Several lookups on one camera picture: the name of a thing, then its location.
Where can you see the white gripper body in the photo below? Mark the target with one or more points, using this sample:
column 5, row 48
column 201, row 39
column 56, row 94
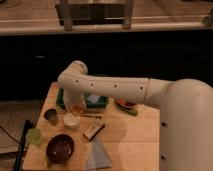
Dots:
column 71, row 100

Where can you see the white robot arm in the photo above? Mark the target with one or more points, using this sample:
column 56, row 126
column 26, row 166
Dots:
column 185, row 106

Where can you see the green plastic cup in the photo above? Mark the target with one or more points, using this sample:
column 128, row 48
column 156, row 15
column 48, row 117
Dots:
column 34, row 136

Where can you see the green tray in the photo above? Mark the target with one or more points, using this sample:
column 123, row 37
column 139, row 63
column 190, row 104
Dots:
column 92, row 101

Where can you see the wooden block brush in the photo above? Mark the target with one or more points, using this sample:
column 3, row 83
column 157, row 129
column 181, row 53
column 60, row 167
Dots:
column 92, row 130

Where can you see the black stand left of table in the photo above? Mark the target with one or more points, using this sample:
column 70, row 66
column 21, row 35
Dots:
column 27, row 125

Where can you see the dark brown bowl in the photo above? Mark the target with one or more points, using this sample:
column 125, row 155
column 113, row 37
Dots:
column 60, row 148

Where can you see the grey folded cloth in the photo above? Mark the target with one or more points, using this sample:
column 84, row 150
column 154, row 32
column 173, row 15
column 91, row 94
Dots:
column 98, row 157

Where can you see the red bowl with green handle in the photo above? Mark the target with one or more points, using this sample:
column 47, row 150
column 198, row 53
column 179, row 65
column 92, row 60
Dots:
column 126, row 106

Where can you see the wooden chair frame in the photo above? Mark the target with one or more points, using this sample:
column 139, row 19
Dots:
column 91, row 13

